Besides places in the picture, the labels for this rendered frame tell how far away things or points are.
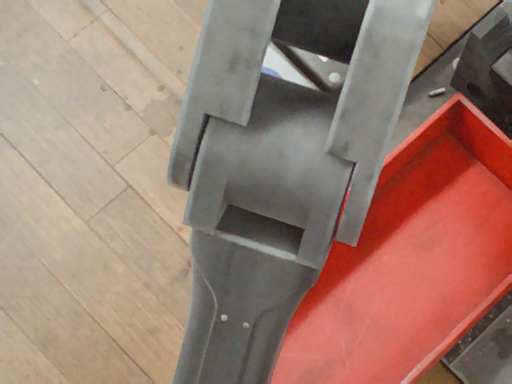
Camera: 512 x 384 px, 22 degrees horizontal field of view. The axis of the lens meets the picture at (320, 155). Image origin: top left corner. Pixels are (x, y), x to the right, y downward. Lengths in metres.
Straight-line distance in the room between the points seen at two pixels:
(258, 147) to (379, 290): 0.37
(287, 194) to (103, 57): 0.44
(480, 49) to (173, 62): 0.23
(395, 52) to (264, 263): 0.12
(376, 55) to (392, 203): 0.41
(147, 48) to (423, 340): 0.30
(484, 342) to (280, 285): 0.35
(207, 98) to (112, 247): 0.38
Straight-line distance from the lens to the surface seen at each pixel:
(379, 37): 0.55
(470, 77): 0.97
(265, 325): 0.63
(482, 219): 0.96
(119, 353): 0.92
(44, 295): 0.94
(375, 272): 0.94
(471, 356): 0.94
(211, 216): 0.60
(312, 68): 0.96
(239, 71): 0.56
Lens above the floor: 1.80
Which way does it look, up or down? 68 degrees down
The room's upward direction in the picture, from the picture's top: 12 degrees clockwise
